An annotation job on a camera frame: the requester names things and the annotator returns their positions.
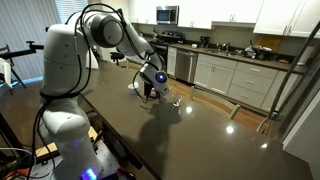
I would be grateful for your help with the clear drinking glass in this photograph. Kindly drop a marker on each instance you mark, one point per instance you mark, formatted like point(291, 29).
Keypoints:
point(176, 100)

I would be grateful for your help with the black coffee maker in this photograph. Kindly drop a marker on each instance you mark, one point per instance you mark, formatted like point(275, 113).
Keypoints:
point(204, 41)

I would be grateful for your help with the stainless dishwasher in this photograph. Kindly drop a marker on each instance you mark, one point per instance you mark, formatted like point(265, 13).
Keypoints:
point(186, 62)

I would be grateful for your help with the white ceramic bowl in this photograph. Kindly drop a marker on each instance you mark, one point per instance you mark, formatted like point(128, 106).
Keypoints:
point(154, 93)

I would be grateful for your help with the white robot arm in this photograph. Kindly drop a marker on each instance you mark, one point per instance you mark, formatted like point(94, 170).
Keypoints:
point(66, 51)

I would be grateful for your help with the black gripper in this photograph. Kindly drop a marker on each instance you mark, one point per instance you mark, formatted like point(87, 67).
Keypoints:
point(147, 90)

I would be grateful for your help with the black office chair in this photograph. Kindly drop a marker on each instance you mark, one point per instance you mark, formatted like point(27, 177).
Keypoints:
point(116, 56)

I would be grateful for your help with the stainless microwave oven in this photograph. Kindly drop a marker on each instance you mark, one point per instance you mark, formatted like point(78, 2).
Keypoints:
point(167, 14)

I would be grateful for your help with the small white cup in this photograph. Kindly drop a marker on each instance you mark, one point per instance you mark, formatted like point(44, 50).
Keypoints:
point(133, 88)

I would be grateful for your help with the wooden chair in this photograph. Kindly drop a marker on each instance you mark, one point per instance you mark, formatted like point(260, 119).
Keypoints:
point(214, 102)

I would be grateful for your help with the black kitchen stove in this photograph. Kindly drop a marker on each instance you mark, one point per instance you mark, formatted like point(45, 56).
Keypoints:
point(162, 42)

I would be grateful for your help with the black camera tripod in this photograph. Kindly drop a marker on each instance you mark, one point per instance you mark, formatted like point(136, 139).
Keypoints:
point(8, 56)

